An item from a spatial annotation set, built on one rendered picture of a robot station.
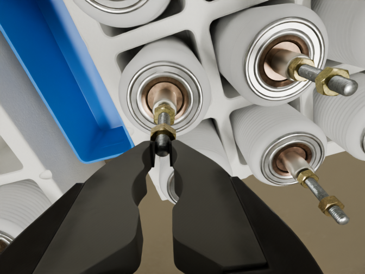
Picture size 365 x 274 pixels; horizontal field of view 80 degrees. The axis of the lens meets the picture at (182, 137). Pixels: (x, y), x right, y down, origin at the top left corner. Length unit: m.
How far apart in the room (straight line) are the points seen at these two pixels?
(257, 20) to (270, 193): 0.54
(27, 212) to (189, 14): 0.35
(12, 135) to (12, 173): 0.07
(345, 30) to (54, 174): 0.43
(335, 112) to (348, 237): 0.70
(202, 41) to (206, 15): 0.03
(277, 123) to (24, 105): 0.36
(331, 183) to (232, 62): 0.59
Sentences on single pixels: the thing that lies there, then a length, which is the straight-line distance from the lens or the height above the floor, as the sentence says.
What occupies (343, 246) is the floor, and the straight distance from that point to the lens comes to 1.03.
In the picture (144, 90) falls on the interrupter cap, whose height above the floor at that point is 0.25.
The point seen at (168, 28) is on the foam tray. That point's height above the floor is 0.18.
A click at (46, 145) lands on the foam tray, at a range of 0.42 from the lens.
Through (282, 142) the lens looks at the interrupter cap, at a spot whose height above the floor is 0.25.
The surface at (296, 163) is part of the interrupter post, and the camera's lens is 0.27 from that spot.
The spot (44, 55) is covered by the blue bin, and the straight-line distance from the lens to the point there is 0.45.
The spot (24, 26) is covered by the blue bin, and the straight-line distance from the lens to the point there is 0.45.
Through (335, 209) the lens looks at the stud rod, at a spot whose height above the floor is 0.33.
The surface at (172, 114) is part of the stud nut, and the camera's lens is 0.18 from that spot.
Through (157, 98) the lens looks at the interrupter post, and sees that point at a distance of 0.20.
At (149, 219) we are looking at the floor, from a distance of 0.71.
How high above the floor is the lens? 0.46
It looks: 61 degrees down
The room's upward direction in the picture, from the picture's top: 174 degrees clockwise
